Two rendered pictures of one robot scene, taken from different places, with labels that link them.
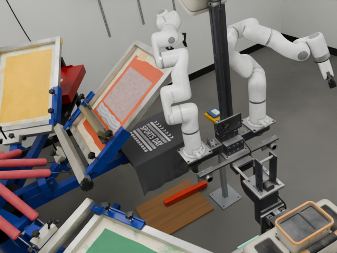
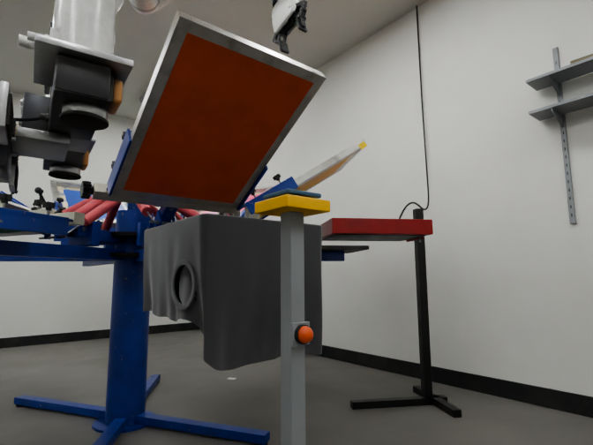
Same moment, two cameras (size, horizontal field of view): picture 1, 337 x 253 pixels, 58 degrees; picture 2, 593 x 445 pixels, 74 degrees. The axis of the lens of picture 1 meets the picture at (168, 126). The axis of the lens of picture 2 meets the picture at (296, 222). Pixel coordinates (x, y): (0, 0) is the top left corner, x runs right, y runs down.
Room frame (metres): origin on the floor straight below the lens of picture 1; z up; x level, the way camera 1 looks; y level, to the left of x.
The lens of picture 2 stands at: (1.60, -1.25, 0.78)
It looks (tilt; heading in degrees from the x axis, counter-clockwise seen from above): 8 degrees up; 73
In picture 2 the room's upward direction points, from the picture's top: straight up
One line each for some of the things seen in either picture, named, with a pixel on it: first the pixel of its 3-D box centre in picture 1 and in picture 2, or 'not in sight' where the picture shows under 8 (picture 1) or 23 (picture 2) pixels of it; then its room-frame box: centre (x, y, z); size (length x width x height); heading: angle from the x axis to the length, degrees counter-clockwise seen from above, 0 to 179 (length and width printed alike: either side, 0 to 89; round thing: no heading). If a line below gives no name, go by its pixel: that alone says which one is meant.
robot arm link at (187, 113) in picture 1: (186, 117); not in sight; (1.30, -0.10, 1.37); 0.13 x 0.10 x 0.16; 89
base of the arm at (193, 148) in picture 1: (193, 141); not in sight; (1.29, -0.12, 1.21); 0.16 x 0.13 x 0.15; 17
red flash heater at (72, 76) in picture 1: (55, 86); (370, 230); (2.77, 0.98, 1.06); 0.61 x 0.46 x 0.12; 172
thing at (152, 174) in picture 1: (166, 167); (178, 279); (1.61, 0.08, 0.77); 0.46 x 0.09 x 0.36; 112
